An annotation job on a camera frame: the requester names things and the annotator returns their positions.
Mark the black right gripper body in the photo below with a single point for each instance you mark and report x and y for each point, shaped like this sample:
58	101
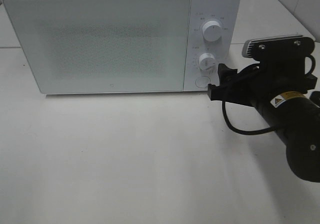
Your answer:
261	81

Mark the white microwave door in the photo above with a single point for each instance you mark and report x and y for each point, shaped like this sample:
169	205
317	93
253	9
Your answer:
103	46

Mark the white microwave oven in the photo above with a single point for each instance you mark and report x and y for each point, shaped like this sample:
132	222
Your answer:
212	8

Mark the round door release button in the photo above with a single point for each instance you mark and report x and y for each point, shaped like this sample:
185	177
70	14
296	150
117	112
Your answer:
202	82

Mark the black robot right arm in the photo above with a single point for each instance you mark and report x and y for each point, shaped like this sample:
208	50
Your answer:
281	102

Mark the white microwave knob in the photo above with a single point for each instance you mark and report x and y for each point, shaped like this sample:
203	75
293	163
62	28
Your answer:
212	30
206	61

